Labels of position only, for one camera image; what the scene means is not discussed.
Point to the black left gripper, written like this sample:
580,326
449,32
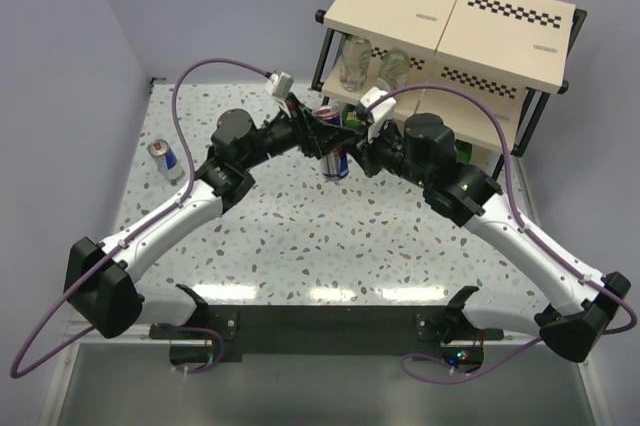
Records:
313,135

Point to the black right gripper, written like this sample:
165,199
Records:
365,148

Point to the clear bottle green cap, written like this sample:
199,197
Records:
394,69
354,62

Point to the silver blue can front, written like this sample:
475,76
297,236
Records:
165,160

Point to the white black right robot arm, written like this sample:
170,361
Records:
582,301

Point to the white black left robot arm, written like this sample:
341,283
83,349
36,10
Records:
101,277

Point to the green bottle on shelf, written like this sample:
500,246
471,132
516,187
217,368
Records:
350,118

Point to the beige three-tier shelf unit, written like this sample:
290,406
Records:
487,67

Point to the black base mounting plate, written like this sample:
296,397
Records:
230,332

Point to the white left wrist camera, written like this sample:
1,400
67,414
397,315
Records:
279,84

